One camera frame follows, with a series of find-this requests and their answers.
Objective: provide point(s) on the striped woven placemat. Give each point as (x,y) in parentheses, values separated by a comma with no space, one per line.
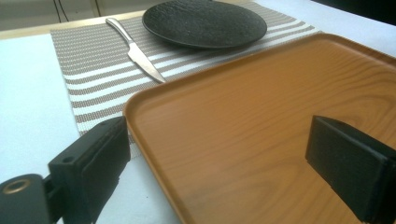
(102,71)

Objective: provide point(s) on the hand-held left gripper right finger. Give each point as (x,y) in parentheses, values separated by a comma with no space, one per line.
(351,165)

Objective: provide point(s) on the wooden tray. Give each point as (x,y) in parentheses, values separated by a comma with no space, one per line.
(249,124)

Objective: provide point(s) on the silver table knife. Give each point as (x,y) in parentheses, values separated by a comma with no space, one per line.
(137,53)

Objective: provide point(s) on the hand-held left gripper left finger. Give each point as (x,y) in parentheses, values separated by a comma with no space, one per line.
(93,168)

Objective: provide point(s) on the black textured plate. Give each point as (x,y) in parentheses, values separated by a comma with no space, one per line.
(204,23)

